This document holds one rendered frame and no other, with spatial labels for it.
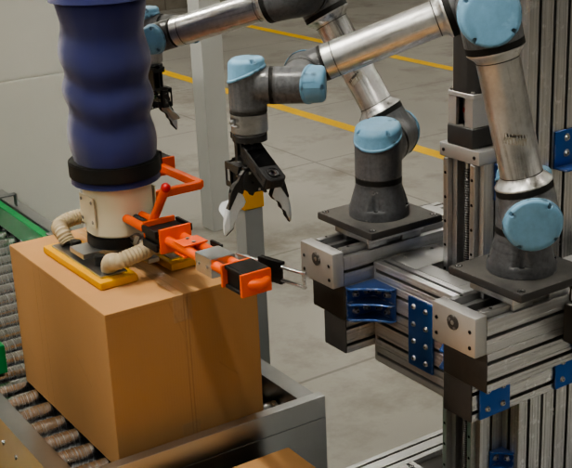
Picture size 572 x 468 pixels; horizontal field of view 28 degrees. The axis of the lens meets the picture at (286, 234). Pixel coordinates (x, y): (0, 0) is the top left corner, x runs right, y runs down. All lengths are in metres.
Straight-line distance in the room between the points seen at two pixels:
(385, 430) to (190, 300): 1.47
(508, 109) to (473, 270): 0.43
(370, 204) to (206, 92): 3.04
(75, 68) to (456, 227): 0.96
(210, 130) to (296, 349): 1.61
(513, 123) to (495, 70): 0.11
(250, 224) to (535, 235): 1.22
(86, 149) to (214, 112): 3.09
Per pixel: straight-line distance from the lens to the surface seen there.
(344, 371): 4.44
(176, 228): 2.67
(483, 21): 2.22
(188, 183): 3.06
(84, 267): 2.87
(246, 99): 2.29
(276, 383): 3.05
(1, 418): 3.03
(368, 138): 2.81
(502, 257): 2.51
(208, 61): 5.79
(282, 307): 5.03
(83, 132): 2.80
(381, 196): 2.84
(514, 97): 2.28
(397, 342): 2.87
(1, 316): 3.82
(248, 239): 3.36
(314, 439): 2.99
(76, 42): 2.75
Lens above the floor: 1.97
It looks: 19 degrees down
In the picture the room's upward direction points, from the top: 3 degrees counter-clockwise
